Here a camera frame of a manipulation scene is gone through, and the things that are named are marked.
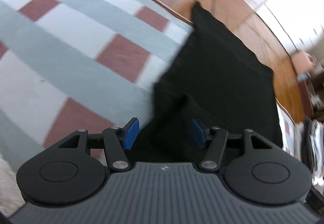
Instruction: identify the dark wooden shelf unit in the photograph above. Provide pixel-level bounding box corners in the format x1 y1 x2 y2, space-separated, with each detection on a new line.
291 51 323 122

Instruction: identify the black garment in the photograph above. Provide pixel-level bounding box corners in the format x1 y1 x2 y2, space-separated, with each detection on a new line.
128 3 283 163

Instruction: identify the checkered red white blanket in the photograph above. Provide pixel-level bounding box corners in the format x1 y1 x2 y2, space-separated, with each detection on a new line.
0 0 196 212

